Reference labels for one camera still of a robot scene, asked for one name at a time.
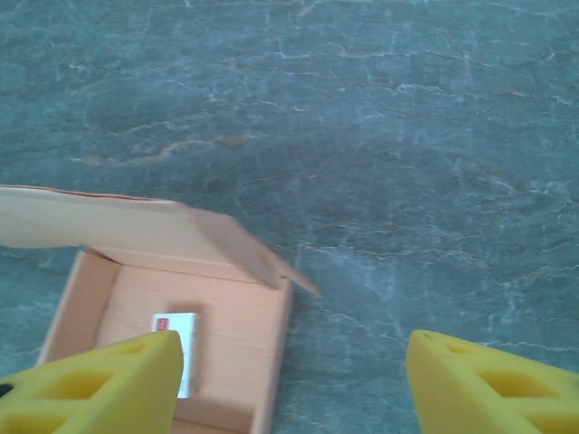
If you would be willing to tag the white label with red mark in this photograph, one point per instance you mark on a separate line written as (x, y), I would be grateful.
(190, 361)

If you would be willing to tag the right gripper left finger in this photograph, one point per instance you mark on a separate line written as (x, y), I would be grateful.
(90, 389)

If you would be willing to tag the orange paper box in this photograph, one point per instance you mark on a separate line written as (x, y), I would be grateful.
(149, 253)

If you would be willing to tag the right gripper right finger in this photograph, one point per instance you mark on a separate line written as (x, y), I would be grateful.
(488, 393)

